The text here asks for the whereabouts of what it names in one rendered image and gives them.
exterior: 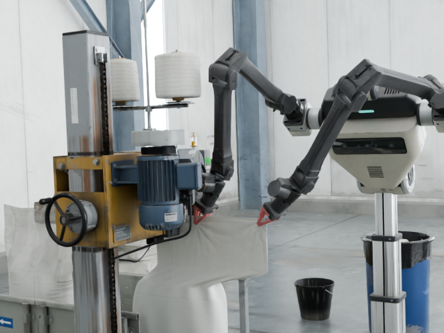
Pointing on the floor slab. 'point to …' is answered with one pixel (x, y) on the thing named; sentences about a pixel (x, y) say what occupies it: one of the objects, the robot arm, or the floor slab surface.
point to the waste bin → (407, 277)
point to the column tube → (89, 177)
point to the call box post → (244, 306)
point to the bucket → (314, 297)
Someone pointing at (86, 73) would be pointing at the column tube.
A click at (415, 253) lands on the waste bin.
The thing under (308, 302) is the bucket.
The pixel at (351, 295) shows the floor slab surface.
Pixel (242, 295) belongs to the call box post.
